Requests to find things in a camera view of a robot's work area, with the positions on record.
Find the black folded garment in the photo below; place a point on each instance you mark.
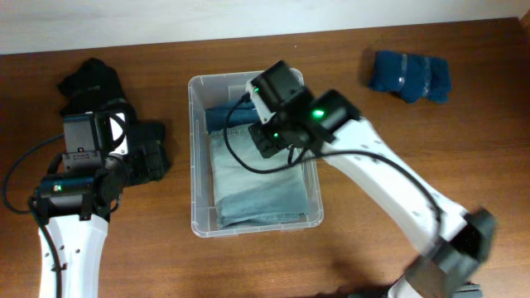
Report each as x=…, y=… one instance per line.
x=95, y=87

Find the teal taped cloth bundle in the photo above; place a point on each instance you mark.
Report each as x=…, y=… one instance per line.
x=411, y=77

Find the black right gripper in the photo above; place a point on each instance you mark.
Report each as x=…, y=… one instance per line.
x=265, y=142

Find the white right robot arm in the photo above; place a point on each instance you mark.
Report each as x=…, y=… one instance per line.
x=451, y=242

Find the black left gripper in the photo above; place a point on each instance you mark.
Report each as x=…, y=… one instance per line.
x=146, y=170

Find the dark blue jeans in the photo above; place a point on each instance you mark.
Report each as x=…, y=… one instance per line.
x=215, y=117

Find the light blue jeans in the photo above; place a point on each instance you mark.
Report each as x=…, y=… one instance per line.
x=244, y=197

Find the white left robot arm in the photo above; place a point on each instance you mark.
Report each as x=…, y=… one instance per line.
x=73, y=204

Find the clear plastic storage bin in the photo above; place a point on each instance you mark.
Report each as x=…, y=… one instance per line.
x=211, y=90

